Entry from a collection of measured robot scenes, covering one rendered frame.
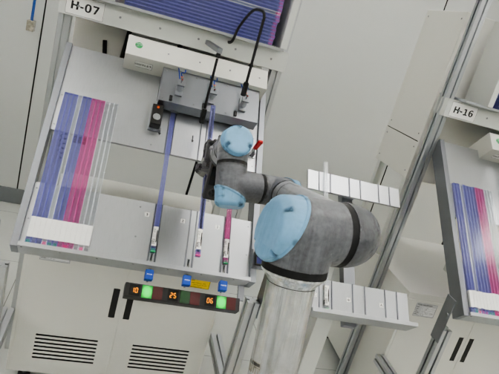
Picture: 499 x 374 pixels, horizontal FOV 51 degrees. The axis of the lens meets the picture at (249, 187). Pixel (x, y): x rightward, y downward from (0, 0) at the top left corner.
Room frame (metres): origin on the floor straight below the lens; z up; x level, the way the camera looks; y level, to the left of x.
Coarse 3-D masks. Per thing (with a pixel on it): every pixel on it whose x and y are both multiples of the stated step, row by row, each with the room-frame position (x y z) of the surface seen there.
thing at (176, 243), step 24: (96, 216) 1.41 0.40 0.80; (120, 216) 1.43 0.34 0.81; (144, 216) 1.46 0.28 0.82; (168, 216) 1.49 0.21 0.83; (192, 216) 1.52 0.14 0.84; (216, 216) 1.55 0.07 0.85; (24, 240) 1.29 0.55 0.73; (96, 240) 1.36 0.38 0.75; (120, 240) 1.39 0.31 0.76; (144, 240) 1.41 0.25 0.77; (168, 240) 1.44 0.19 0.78; (192, 240) 1.47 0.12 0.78; (216, 240) 1.50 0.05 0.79; (240, 240) 1.53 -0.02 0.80; (192, 264) 1.41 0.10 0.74; (216, 264) 1.45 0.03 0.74; (240, 264) 1.48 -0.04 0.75
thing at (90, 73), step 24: (72, 48) 1.74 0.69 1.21; (72, 72) 1.69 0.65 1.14; (96, 72) 1.72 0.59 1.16; (120, 72) 1.76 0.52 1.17; (96, 96) 1.66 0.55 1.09; (120, 96) 1.70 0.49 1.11; (144, 96) 1.73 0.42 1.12; (120, 120) 1.64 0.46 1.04; (144, 120) 1.67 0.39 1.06; (168, 120) 1.71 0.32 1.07; (192, 120) 1.75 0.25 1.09; (120, 144) 1.59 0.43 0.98; (144, 144) 1.62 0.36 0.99; (192, 144) 1.69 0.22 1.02
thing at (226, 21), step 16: (128, 0) 1.74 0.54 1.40; (144, 0) 1.76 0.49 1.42; (160, 0) 1.77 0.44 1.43; (176, 0) 1.78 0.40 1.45; (192, 0) 1.80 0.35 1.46; (208, 0) 1.81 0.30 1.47; (224, 0) 1.82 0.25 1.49; (240, 0) 1.84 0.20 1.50; (256, 0) 1.85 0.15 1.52; (272, 0) 1.86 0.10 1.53; (176, 16) 1.78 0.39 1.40; (192, 16) 1.80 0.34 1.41; (208, 16) 1.81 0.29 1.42; (224, 16) 1.83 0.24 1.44; (240, 16) 1.84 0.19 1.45; (256, 16) 1.85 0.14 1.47; (272, 16) 1.87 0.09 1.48; (224, 32) 1.83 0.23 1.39; (240, 32) 1.84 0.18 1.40; (256, 32) 1.86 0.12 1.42; (272, 32) 1.87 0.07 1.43
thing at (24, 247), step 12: (24, 252) 1.30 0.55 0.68; (36, 252) 1.30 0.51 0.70; (48, 252) 1.30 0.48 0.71; (60, 252) 1.29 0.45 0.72; (72, 252) 1.30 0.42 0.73; (84, 252) 1.31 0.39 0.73; (96, 264) 1.36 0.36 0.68; (108, 264) 1.36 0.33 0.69; (120, 264) 1.35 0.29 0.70; (132, 264) 1.35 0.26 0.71; (144, 264) 1.35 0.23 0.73; (156, 264) 1.36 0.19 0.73; (168, 264) 1.37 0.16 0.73; (180, 276) 1.42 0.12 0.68; (192, 276) 1.42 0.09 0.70; (204, 276) 1.41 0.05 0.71; (216, 276) 1.41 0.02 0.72; (228, 276) 1.42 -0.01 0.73; (240, 276) 1.43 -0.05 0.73
